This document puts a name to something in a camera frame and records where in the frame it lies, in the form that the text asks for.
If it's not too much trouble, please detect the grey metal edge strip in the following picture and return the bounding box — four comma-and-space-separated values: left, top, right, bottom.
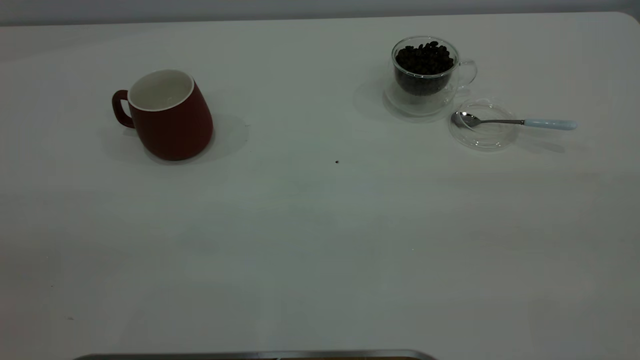
72, 349, 439, 360

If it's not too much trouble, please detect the clear glass saucer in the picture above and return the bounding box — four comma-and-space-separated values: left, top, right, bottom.
382, 79, 469, 119

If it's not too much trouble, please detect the coffee beans pile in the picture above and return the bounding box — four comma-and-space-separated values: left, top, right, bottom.
395, 41, 456, 96

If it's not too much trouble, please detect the clear glass cup with handle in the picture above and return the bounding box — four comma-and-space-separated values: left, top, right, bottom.
391, 36, 478, 99

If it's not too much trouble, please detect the red ceramic mug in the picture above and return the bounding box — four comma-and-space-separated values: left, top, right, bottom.
111, 69, 215, 162

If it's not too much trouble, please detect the metal spoon light blue handle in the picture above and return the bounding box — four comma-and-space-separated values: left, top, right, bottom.
451, 111, 579, 132

